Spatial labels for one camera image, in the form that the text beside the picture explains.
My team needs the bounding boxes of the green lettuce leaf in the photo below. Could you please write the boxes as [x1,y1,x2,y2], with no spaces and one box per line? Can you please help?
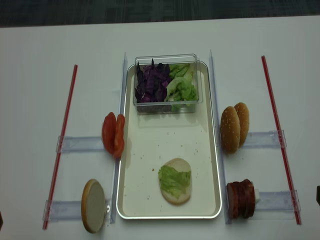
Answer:
[158,165,191,199]

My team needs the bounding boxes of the green lettuce pile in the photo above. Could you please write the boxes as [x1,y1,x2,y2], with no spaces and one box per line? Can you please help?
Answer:
[165,63,198,102]

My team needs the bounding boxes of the inner tomato slice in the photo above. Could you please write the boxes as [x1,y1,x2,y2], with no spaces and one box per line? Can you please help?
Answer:
[113,114,125,159]

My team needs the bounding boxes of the tomato slice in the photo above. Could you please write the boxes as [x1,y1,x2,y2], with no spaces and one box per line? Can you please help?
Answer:
[101,112,117,154]
[113,114,125,159]

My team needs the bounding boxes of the outer tomato slice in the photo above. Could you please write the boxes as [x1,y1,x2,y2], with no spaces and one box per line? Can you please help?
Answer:
[101,112,117,154]

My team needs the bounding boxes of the meat patty stack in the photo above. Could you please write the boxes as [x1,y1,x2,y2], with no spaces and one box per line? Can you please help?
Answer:
[226,179,256,220]

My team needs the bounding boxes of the clear plastic container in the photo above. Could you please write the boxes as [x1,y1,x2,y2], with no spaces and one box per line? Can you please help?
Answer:
[133,53,203,114]

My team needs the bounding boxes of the purple cabbage leaves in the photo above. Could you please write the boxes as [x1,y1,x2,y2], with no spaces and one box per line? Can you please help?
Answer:
[135,59,172,103]

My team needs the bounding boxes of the metal tray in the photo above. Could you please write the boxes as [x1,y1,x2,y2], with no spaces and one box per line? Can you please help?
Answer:
[116,62,222,220]

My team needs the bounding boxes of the bun bottom on tray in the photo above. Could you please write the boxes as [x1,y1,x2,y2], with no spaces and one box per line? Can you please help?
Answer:
[158,158,192,205]

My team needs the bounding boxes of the front sesame bun top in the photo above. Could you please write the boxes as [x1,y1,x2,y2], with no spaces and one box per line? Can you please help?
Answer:
[220,106,241,154]

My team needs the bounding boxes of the sesame bun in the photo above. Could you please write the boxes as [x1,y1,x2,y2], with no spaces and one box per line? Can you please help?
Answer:
[220,106,241,154]
[234,102,250,147]

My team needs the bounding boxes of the rear sesame bun top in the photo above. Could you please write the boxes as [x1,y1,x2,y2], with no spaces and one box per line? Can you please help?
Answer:
[234,102,250,147]

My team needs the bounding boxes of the left red rod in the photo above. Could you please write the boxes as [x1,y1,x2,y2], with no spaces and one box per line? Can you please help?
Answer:
[42,64,78,230]

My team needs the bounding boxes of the red rod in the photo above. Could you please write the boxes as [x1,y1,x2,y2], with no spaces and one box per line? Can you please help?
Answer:
[42,64,78,230]
[261,55,302,225]

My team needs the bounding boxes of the upright bun bottom half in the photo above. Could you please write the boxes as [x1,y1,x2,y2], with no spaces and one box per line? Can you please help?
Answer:
[81,179,106,234]

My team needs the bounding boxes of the white pusher block right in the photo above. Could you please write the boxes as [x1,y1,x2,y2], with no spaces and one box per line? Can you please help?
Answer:
[253,186,261,207]

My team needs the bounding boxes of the right red rod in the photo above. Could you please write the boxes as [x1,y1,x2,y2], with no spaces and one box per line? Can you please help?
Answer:
[261,55,302,225]

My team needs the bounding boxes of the clear rail by tomato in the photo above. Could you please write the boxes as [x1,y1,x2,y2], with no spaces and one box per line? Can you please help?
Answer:
[56,136,105,153]

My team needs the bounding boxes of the clear rail by buns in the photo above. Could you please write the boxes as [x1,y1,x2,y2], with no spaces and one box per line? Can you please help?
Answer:
[241,130,287,149]

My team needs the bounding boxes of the clear rail by patties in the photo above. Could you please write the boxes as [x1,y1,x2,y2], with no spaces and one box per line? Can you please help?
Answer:
[255,190,301,212]

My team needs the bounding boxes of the clear rail by bun half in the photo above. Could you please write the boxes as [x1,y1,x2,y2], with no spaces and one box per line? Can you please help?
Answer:
[42,198,113,224]

